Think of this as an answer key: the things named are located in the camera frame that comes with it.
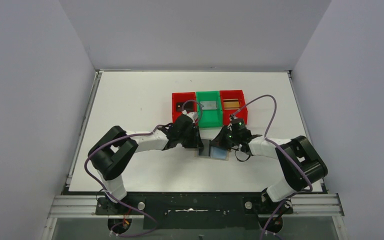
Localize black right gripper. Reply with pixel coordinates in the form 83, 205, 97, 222
211, 125, 241, 151

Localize beige card holder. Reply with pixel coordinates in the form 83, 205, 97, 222
195, 146, 229, 161

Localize silver credit card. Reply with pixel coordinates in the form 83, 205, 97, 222
199, 100, 219, 111

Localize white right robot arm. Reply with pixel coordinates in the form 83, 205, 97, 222
210, 118, 328, 214

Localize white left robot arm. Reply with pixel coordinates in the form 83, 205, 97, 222
85, 111, 204, 214

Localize gold credit card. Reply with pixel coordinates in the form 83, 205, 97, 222
222, 99, 241, 110

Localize green middle bin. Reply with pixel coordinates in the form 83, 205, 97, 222
196, 91, 223, 128

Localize right red bin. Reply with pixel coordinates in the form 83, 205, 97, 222
219, 89, 249, 127

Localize red bin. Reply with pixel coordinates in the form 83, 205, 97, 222
171, 92, 197, 123
219, 89, 249, 127

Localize left red bin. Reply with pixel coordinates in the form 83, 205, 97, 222
171, 92, 197, 123

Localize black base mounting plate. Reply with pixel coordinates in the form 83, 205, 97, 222
95, 192, 294, 235

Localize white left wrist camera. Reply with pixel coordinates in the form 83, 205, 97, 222
182, 110, 202, 123

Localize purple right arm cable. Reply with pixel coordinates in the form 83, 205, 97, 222
229, 94, 314, 240

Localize aluminium rail frame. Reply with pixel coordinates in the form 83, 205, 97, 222
47, 194, 345, 219

